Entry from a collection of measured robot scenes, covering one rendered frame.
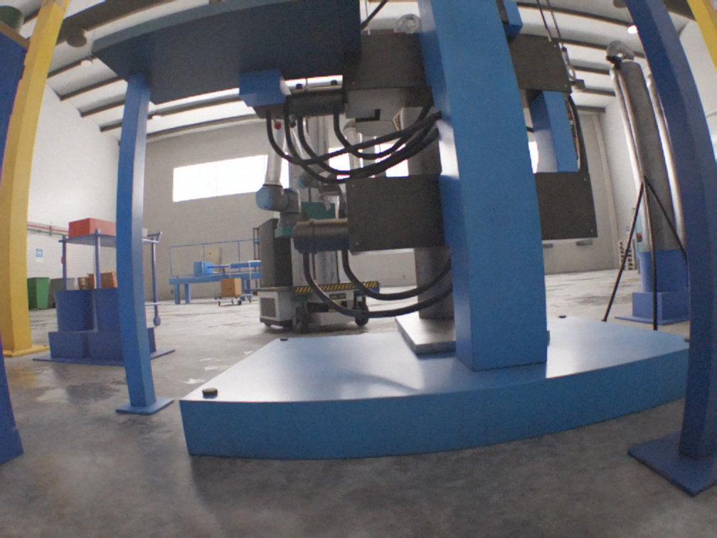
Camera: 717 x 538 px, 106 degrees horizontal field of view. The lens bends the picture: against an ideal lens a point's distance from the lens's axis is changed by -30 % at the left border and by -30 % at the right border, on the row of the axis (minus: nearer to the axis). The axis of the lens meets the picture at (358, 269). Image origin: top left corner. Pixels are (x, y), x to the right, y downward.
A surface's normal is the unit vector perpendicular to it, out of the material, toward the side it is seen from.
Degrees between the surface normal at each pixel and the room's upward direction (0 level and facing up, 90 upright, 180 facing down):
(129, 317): 90
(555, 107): 90
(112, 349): 90
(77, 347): 90
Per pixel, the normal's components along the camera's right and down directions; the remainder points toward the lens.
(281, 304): 0.53, -0.06
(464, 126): -0.03, -0.03
